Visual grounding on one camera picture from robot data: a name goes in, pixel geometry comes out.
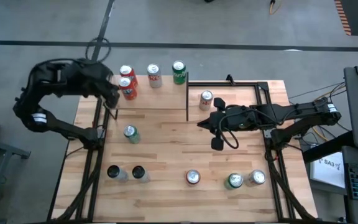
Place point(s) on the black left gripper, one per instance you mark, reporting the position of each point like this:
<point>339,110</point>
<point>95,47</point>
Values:
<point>109,90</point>

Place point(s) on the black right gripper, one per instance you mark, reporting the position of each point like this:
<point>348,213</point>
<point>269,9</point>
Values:
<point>235,119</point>

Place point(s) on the red Fanta can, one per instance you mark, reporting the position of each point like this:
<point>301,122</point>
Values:
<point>125,70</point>
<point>125,82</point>
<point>193,177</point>

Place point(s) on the pink silver can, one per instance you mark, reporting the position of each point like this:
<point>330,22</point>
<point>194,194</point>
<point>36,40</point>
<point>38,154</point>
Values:
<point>206,101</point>

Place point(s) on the silver Diet Coke can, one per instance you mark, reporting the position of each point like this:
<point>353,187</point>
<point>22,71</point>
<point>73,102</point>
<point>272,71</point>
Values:
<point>153,69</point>

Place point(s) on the green Sprite can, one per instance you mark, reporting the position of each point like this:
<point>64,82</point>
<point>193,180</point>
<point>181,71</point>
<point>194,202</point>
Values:
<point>235,181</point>
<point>179,66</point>
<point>131,133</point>

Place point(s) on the silver white can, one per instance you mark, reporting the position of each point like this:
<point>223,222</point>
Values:
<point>256,177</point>

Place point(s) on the white Celsius Arctic Vibe can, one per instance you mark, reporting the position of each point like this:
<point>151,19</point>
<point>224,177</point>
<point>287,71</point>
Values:
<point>138,172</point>

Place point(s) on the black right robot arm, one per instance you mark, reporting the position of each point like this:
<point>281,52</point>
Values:
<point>306,112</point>

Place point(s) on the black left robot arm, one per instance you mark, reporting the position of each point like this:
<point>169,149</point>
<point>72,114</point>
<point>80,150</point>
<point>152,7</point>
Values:
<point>73,77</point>

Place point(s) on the wooden shelf board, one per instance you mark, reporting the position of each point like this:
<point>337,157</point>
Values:
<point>166,96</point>

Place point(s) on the grey metal mounting plate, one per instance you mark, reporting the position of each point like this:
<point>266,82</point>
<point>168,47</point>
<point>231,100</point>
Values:
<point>267,133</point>

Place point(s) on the slim can black lid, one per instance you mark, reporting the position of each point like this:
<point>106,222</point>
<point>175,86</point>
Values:
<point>113,171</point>

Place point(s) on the grey metal side table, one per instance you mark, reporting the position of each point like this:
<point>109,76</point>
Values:
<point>8,149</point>

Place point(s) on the black support beam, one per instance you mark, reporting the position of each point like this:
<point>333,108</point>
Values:
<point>325,150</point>

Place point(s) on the white paper sign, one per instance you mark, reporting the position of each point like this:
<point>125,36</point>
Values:
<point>328,169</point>

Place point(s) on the wooden shelf with black frame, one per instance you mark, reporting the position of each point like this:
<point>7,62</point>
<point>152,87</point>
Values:
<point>187,102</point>

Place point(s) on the black aluminium table frame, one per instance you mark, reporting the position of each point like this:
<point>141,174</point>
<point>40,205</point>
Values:
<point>222,84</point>

